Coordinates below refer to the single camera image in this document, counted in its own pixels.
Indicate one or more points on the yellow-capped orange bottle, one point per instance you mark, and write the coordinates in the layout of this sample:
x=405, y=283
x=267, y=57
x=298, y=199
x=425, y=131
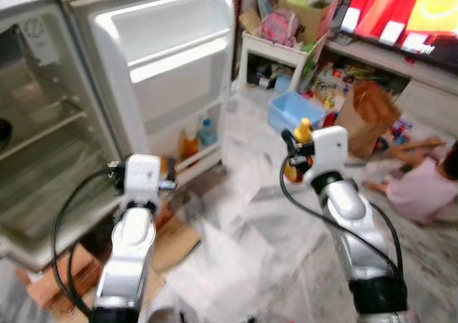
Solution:
x=303, y=130

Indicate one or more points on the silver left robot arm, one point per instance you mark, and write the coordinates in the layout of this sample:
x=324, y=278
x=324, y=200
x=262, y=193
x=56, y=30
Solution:
x=129, y=258

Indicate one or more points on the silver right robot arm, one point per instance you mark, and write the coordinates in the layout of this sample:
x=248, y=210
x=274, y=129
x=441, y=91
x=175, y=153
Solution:
x=354, y=230

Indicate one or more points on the white mini fridge body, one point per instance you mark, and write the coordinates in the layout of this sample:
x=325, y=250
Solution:
x=43, y=194

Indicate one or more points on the fridge interior shelf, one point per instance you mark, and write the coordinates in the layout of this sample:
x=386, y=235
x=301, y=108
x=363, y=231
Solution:
x=50, y=129

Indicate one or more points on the white fridge door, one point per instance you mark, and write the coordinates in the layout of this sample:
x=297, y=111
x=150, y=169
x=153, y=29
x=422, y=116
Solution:
x=168, y=87

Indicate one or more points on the white fridge label sticker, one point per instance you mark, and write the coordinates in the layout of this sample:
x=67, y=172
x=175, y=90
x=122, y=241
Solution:
x=37, y=40

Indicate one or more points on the orange juice bottle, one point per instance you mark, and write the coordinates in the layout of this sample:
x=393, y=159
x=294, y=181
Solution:
x=189, y=147

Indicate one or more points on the blue plastic bin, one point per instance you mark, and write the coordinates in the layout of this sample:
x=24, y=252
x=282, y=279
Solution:
x=293, y=112

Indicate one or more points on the blue water bottle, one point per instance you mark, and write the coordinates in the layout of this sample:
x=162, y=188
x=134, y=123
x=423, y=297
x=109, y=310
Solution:
x=207, y=133

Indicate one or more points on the brown flattened cardboard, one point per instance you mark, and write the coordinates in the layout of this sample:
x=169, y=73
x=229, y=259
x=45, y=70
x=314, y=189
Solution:
x=175, y=244

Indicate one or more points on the brown paper bag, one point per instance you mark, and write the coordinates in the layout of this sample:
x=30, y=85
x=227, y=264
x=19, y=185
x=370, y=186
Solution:
x=368, y=115

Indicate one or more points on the white side table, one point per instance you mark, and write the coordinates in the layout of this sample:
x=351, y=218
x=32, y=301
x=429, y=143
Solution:
x=275, y=52

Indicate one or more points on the child in pink shirt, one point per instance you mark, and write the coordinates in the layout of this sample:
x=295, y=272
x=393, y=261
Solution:
x=422, y=190

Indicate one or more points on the pink backpack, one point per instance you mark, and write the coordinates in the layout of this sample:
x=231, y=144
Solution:
x=279, y=28

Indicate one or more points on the white tv cabinet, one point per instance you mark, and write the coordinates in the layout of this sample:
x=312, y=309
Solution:
x=429, y=94

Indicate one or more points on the brown cardboard box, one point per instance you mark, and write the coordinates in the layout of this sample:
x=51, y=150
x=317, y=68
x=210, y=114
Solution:
x=315, y=18

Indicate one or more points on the flat screen television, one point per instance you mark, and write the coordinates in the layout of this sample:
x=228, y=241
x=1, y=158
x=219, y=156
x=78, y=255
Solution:
x=401, y=8

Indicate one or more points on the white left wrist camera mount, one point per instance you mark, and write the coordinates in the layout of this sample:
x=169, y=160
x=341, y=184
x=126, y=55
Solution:
x=142, y=176

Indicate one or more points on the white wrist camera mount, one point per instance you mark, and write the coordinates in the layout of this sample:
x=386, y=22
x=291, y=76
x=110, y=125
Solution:
x=142, y=176
x=330, y=151

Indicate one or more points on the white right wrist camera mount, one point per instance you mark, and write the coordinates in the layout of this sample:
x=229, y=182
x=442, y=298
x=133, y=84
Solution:
x=330, y=151

